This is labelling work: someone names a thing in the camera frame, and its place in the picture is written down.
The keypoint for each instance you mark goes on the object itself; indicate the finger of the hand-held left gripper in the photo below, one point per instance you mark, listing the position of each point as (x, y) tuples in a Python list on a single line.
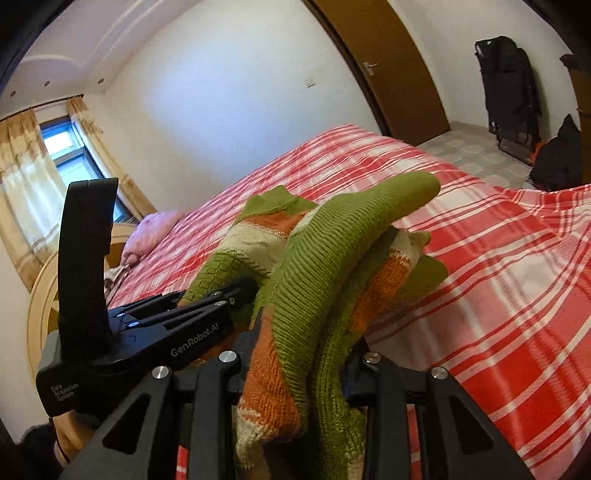
[(207, 291), (194, 313)]

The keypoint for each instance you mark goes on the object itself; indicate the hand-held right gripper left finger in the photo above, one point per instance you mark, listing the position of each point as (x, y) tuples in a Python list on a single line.
[(217, 387)]

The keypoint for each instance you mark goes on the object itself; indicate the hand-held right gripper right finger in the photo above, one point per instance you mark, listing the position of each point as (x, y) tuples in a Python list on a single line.
[(392, 387)]

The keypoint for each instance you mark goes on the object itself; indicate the green knitted sweater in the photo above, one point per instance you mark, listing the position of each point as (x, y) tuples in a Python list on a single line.
[(323, 295)]

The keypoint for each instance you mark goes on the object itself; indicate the person's left hand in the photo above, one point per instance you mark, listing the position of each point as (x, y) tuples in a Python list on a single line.
[(71, 436)]

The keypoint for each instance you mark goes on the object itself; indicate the patterned white pillow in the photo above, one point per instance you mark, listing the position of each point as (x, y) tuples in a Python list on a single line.
[(115, 277)]

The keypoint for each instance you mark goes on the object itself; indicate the cream wooden headboard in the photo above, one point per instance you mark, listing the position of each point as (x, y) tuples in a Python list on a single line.
[(44, 304)]

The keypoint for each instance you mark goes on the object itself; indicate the pink pillow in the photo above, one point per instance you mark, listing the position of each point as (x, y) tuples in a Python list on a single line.
[(147, 237)]

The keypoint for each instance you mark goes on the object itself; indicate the wide cream curtain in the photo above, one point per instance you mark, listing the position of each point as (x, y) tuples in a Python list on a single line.
[(25, 198)]

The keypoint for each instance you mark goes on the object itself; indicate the window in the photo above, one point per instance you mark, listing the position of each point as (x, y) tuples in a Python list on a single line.
[(76, 157)]

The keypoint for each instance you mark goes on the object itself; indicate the narrow cream curtain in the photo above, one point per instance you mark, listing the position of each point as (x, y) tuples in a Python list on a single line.
[(106, 152)]

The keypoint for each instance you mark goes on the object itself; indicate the red plaid blanket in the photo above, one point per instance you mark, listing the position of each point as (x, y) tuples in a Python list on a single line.
[(485, 286)]

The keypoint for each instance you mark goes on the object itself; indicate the curtain rod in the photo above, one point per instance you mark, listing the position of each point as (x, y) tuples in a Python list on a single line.
[(41, 105)]

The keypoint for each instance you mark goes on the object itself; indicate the black bag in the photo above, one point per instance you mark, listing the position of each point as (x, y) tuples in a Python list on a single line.
[(558, 157)]

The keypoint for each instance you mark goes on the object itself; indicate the brown wooden door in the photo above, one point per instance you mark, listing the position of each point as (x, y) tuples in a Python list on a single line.
[(388, 64)]

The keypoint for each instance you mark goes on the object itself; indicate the black folding chair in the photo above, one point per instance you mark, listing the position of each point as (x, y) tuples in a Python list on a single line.
[(508, 92)]

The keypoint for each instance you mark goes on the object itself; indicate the brown wooden cabinet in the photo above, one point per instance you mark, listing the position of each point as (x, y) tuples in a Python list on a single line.
[(577, 83)]

